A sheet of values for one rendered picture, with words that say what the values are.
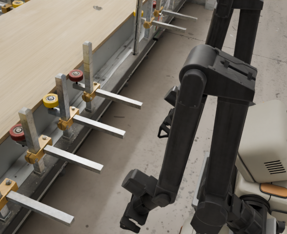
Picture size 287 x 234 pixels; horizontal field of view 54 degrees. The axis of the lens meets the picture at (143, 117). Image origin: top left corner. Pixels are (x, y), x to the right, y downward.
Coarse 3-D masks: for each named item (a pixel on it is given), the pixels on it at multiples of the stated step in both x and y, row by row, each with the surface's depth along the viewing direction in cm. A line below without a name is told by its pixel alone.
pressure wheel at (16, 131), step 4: (16, 124) 130; (20, 124) 130; (12, 128) 128; (16, 128) 128; (20, 128) 129; (12, 132) 126; (16, 132) 127; (20, 132) 127; (12, 136) 125; (16, 136) 125; (20, 136) 125; (24, 136) 127; (16, 140) 126; (20, 140) 127
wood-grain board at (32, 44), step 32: (32, 0) 230; (64, 0) 236; (96, 0) 242; (128, 0) 249; (0, 32) 189; (32, 32) 193; (64, 32) 197; (96, 32) 201; (0, 64) 163; (32, 64) 166; (64, 64) 169; (0, 96) 143; (32, 96) 146; (0, 128) 128
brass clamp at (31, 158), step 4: (40, 136) 131; (40, 140) 130; (44, 140) 130; (48, 140) 130; (40, 144) 128; (44, 144) 128; (48, 144) 131; (40, 148) 126; (28, 152) 124; (32, 152) 124; (40, 152) 126; (28, 156) 123; (32, 156) 123; (36, 156) 124; (40, 156) 127; (28, 160) 124; (32, 160) 123; (36, 160) 124
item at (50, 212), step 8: (8, 200) 113; (16, 200) 110; (24, 200) 110; (32, 200) 111; (32, 208) 109; (40, 208) 109; (48, 208) 109; (48, 216) 109; (56, 216) 107; (64, 216) 107; (72, 216) 108; (64, 224) 108
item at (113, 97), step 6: (72, 84) 167; (78, 84) 167; (84, 84) 168; (84, 90) 167; (96, 90) 165; (102, 90) 165; (102, 96) 165; (108, 96) 163; (114, 96) 162; (120, 96) 163; (120, 102) 163; (126, 102) 161; (132, 102) 160; (138, 102) 161; (138, 108) 160
